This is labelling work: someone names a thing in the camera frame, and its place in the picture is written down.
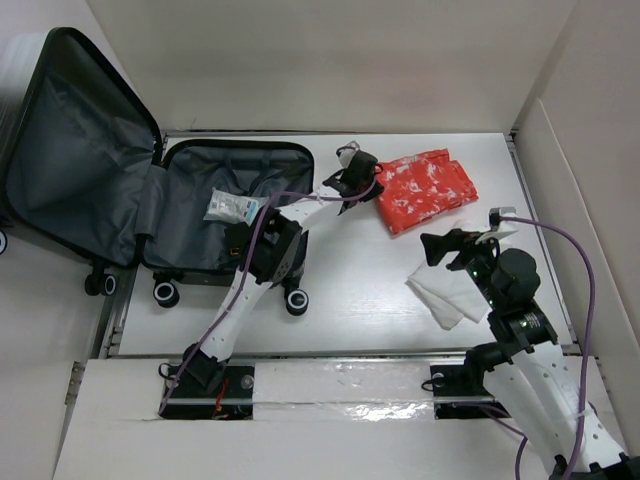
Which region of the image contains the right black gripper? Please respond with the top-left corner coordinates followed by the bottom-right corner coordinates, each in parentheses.
top-left (418, 228), bottom-right (502, 309)

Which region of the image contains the red white patterned cloth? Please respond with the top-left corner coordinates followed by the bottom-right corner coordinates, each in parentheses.
top-left (376, 149), bottom-right (479, 236)

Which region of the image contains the clear plastic packet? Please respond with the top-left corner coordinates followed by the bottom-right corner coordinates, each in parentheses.
top-left (203, 188), bottom-right (269, 225)

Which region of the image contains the black suitcase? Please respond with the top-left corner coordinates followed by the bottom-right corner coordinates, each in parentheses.
top-left (1, 27), bottom-right (314, 308)

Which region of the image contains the black square compact case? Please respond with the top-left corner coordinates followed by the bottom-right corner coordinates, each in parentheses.
top-left (224, 223), bottom-right (251, 252)

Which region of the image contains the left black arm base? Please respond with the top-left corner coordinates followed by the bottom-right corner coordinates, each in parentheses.
top-left (158, 363), bottom-right (255, 421)

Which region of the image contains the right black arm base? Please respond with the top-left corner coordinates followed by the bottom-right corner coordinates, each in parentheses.
top-left (421, 364), bottom-right (511, 420)

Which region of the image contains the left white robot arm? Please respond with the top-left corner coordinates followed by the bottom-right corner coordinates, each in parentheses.
top-left (179, 147), bottom-right (384, 397)

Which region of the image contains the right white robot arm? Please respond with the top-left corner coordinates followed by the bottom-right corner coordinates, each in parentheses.
top-left (420, 229), bottom-right (639, 479)

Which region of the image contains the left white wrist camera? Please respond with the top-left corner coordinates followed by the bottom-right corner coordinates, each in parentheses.
top-left (336, 141), bottom-right (360, 169)

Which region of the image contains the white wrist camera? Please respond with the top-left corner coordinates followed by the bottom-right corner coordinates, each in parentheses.
top-left (336, 141), bottom-right (360, 169)
top-left (475, 207), bottom-right (517, 245)

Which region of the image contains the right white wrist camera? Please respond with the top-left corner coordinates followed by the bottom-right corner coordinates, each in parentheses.
top-left (475, 207), bottom-right (517, 245)

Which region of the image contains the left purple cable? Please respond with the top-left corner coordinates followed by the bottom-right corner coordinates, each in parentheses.
top-left (157, 142), bottom-right (379, 416)

